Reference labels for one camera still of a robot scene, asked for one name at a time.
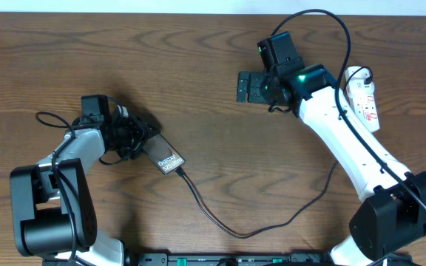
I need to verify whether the white power strip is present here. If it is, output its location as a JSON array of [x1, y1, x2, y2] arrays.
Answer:
[[345, 81, 380, 133]]

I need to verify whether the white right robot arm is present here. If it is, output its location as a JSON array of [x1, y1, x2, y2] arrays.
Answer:
[[237, 32, 426, 265]]

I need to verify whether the black charging cable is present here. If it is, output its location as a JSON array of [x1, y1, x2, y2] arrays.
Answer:
[[175, 66, 374, 239]]

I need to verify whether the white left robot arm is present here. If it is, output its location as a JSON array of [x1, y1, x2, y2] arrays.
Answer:
[[10, 106, 160, 265]]

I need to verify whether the white USB charger adapter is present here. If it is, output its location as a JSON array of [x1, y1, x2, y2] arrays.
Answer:
[[345, 66, 373, 89]]

